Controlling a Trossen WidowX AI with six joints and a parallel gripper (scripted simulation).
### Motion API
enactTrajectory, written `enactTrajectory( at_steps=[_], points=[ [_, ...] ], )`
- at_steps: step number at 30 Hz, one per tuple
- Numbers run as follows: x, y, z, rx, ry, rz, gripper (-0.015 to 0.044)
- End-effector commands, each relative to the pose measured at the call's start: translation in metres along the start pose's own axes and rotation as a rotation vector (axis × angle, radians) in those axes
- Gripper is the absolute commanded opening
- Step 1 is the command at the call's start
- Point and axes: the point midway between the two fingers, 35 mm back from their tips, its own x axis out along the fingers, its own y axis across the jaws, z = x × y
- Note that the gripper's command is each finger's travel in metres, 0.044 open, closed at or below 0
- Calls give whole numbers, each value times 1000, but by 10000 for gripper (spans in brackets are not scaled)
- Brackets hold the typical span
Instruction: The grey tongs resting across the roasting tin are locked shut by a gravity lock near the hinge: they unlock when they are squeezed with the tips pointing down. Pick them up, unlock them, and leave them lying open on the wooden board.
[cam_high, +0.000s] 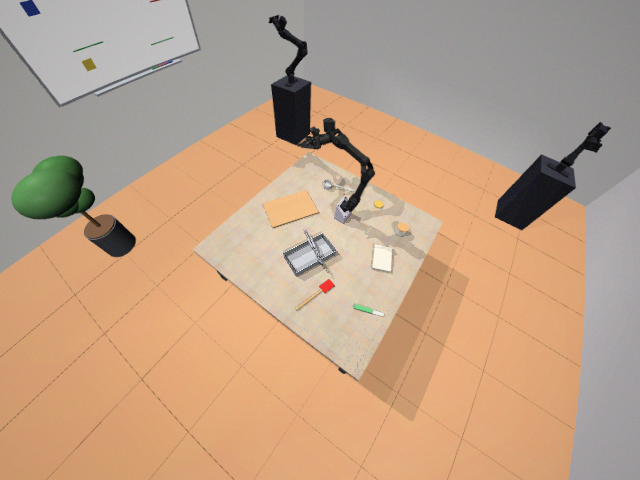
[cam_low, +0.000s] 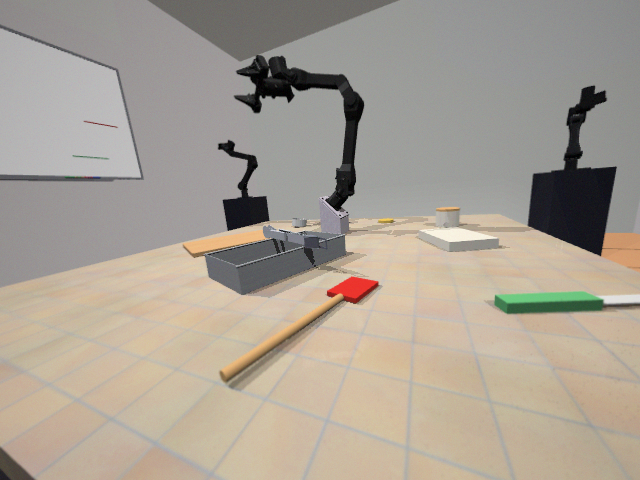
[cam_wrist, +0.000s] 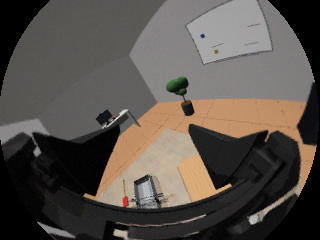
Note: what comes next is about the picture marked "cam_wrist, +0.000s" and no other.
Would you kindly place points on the red spatula with wooden handle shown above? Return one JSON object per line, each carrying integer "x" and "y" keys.
{"x": 125, "y": 199}

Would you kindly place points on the light wooden board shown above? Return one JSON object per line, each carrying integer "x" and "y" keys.
{"x": 197, "y": 180}

